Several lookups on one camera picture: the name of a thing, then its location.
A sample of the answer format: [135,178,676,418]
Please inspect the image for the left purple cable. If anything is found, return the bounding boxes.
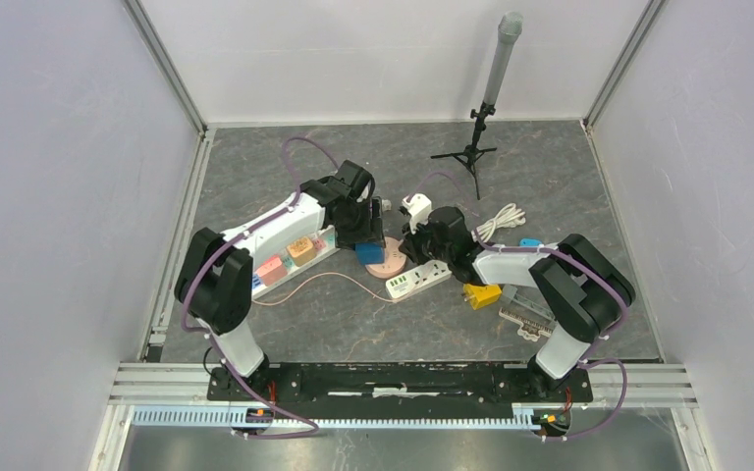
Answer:
[178,136,343,442]

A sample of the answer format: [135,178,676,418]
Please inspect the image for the tan cube socket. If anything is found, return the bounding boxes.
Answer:
[287,236,316,267]

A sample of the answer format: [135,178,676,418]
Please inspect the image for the white power strip cord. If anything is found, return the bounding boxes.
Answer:
[450,202,528,269]

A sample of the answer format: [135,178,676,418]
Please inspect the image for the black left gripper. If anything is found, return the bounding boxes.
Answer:
[334,196,387,253]

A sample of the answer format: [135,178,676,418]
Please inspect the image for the white slotted cable duct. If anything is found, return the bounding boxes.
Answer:
[131,405,539,431]

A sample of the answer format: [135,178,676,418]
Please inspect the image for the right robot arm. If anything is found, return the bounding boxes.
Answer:
[401,206,636,400]

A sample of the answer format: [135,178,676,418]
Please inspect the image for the beige perforated bracket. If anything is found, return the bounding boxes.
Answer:
[498,308,553,342]

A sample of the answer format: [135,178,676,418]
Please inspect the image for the white power strip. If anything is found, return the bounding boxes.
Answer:
[385,260,452,301]

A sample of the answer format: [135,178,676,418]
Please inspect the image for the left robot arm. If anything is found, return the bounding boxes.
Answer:
[174,160,385,400]

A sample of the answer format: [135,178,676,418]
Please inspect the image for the light blue cube adapter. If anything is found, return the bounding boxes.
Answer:
[519,238,543,247]

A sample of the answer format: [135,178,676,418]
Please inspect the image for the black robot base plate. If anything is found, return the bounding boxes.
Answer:
[207,361,594,422]

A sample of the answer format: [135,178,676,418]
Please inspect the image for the grey metal bracket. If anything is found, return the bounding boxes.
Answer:
[502,285,555,321]

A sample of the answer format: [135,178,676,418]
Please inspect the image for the yellow cube socket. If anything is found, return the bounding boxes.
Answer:
[462,284,502,310]

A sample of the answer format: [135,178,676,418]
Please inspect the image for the white dock with green inset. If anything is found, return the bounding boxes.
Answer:
[251,228,339,300]

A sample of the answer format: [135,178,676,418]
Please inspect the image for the pink charging cable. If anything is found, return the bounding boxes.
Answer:
[251,271,395,307]

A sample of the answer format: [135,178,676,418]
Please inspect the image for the dark blue cube socket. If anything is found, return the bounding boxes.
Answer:
[354,242,385,266]

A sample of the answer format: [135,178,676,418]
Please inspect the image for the grey microphone on tripod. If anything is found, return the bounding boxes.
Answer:
[431,12,524,199]

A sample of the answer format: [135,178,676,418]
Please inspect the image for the coral pink adapter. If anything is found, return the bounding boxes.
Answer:
[255,255,289,287]

